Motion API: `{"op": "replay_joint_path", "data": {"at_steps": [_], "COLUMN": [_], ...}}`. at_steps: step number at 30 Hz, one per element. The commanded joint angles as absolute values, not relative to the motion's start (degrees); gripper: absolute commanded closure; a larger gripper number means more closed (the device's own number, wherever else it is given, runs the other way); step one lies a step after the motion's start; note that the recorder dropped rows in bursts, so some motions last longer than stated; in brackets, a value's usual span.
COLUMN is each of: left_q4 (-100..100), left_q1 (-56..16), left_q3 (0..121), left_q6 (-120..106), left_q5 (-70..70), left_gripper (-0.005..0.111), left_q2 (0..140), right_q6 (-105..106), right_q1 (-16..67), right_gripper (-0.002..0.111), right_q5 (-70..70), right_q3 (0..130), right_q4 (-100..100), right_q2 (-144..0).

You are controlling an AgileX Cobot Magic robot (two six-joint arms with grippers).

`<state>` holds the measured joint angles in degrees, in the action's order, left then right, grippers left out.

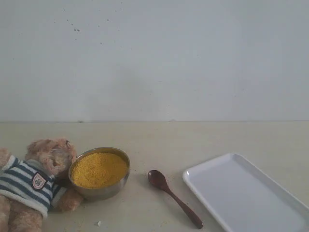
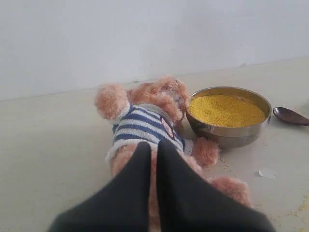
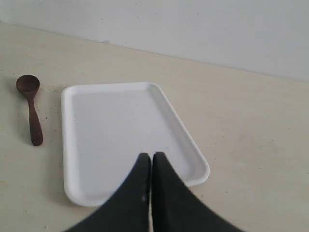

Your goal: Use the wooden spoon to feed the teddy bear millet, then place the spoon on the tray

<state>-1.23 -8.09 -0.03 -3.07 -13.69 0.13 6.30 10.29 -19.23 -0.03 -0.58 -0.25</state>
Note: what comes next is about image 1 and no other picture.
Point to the dark wooden spoon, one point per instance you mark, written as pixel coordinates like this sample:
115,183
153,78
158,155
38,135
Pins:
158,180

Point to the teddy bear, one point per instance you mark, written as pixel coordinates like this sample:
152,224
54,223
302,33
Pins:
32,186

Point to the steel bowl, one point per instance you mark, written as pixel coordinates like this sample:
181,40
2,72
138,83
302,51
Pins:
106,192

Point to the yellow millet grains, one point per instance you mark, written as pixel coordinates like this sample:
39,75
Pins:
99,170

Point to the white rectangular plastic tray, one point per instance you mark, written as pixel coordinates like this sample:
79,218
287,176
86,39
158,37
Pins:
242,198

